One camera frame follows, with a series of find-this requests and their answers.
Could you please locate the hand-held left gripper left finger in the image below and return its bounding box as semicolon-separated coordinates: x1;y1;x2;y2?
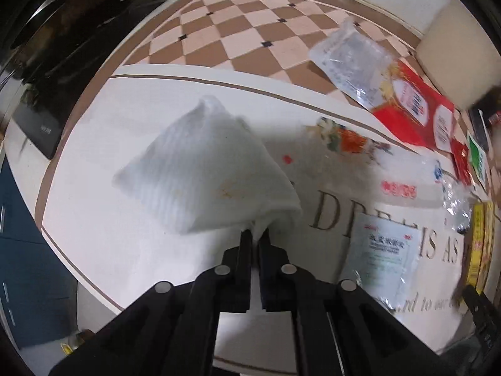
49;229;254;376

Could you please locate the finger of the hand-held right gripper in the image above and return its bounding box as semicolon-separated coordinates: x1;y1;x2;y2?
461;285;501;361

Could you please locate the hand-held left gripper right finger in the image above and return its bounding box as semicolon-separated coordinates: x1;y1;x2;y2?
257;229;452;376

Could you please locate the yellow cardboard box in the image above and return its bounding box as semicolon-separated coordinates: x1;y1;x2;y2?
463;201;496;295

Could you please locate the crumpled clear plastic wrapper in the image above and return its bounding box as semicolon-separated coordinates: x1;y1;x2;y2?
442;175;473;236

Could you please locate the white paper sachet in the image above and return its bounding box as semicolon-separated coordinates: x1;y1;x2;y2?
343;212;422;311

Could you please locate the white checkered floor mat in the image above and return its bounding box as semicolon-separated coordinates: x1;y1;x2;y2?
34;0;490;369

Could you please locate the colourful candy wrapper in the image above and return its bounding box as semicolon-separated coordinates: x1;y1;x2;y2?
304;116;393;166

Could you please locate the clear wrapper with red print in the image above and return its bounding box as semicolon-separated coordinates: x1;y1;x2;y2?
367;156;470;209

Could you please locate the green and white card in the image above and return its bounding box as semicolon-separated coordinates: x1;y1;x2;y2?
467;135;490;193

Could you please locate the small red sachet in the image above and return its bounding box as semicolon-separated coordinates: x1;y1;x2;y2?
450;139;473;185

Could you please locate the large red snack packet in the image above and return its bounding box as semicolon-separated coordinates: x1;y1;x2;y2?
371;60;457;152

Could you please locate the clear plastic bag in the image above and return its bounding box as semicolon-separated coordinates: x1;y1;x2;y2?
308;18;397;111

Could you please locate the blue cabinet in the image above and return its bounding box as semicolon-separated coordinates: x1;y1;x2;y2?
0;156;80;350

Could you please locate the black laptop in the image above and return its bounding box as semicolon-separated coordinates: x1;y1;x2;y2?
11;85;66;161

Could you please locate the beige cushion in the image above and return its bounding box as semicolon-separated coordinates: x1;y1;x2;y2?
415;0;501;111

